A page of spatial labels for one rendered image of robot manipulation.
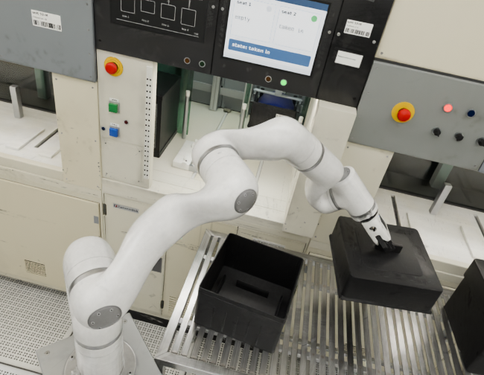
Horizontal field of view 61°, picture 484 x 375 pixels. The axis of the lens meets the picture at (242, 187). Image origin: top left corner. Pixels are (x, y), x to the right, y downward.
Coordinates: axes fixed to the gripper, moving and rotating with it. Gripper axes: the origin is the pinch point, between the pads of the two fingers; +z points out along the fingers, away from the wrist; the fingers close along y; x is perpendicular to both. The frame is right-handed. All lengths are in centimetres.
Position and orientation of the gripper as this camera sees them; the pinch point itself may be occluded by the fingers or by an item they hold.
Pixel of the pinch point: (387, 244)
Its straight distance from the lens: 139.9
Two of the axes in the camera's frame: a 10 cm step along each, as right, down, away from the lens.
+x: -8.1, 4.5, 3.8
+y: 0.6, -5.7, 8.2
